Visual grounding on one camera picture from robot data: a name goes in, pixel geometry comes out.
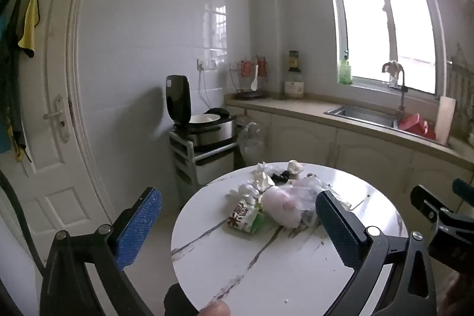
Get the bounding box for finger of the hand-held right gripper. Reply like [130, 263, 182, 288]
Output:
[410, 185, 460, 227]
[452, 178, 474, 199]

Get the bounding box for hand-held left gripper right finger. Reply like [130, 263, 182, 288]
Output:
[315, 190, 438, 316]

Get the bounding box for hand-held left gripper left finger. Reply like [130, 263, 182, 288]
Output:
[39, 186, 164, 316]

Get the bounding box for translucent plastic bag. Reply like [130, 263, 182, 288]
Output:
[289, 175, 334, 213]

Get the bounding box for pink plastic bag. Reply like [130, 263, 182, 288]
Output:
[261, 186, 319, 228]

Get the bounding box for white tissue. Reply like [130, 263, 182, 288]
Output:
[229, 183, 262, 206]
[287, 160, 305, 179]
[253, 162, 276, 191]

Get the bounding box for person's right forearm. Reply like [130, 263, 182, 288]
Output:
[441, 272, 474, 316]

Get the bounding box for white cutting board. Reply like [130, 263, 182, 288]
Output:
[436, 96, 457, 145]

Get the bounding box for cream kitchen cabinets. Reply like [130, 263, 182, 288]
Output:
[226, 105, 474, 228]

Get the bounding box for red basin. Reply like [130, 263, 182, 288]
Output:
[398, 113, 438, 141]

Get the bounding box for grey storage rack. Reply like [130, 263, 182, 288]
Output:
[169, 131, 238, 198]

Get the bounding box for round white marble table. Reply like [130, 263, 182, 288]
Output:
[170, 161, 409, 316]

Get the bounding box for person's left leg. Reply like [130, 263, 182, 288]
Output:
[164, 283, 231, 316]

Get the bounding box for white door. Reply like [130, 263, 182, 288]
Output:
[7, 0, 113, 265]

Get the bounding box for steel sink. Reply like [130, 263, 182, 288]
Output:
[324, 104, 401, 129]

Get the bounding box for metal faucet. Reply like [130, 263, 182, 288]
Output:
[382, 62, 408, 120]

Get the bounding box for white hanging plastic bag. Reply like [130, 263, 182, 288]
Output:
[237, 122, 264, 169]

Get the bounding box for beige kitchen counter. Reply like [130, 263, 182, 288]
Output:
[225, 94, 474, 161]

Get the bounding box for cloth on faucet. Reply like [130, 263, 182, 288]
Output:
[382, 60, 402, 87]

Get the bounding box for glass jar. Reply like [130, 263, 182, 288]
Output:
[284, 71, 305, 100]

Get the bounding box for green soap bottle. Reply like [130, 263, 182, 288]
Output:
[338, 51, 353, 85]

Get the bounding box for window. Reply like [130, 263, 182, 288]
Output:
[322, 0, 447, 96]

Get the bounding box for dark hanging cloth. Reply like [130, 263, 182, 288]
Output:
[0, 0, 28, 163]

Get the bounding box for yellow cloth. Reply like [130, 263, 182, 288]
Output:
[18, 0, 40, 58]

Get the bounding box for black cable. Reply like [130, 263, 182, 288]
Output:
[0, 168, 43, 280]

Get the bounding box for silver door handle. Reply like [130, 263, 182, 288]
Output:
[42, 95, 71, 143]

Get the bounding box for white power cable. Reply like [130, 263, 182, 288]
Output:
[199, 68, 212, 110]

